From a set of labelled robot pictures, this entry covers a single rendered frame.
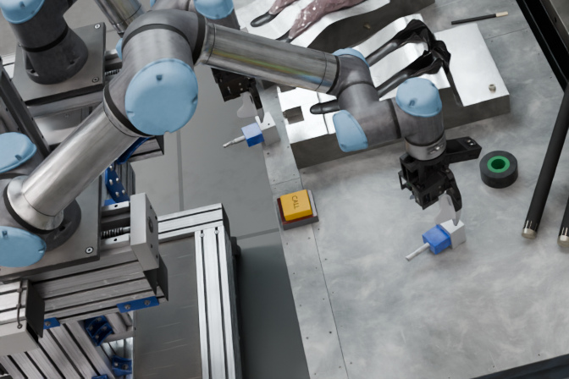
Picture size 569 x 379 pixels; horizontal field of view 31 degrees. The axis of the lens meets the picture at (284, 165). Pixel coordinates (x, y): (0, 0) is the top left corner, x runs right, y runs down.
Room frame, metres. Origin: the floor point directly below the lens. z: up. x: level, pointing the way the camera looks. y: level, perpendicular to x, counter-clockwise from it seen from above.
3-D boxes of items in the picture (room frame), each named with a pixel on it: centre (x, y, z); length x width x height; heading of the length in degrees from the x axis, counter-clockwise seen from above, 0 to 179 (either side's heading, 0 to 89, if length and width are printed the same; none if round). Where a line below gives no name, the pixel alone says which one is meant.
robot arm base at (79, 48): (1.94, 0.43, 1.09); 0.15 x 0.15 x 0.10
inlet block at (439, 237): (1.26, -0.24, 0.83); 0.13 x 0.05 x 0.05; 109
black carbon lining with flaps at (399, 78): (1.71, -0.27, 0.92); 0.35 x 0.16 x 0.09; 86
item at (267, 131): (1.72, 0.06, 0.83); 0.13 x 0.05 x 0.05; 96
